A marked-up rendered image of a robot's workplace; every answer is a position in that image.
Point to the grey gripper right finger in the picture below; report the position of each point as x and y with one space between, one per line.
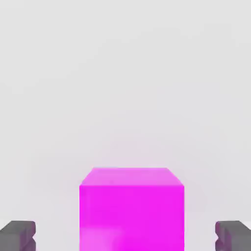
235 236

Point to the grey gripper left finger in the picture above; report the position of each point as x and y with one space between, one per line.
15 236

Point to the small magenta cube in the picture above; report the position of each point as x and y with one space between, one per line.
131 211

